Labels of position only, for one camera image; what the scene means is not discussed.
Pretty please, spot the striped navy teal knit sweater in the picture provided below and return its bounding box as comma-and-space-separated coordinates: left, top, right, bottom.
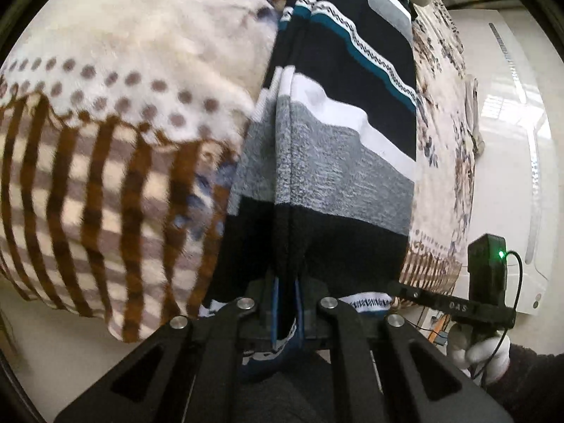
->
200, 0, 417, 363

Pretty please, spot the white air conditioner unit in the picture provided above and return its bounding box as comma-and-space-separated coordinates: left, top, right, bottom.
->
450, 10, 559, 316

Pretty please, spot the black cable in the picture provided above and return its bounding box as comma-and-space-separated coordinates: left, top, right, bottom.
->
470, 249, 526, 382

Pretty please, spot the white gloved right hand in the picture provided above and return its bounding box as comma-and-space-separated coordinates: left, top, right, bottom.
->
446, 324, 510, 385

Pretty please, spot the cream floral fleece blanket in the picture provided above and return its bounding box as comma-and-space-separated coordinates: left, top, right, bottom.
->
1, 0, 476, 343

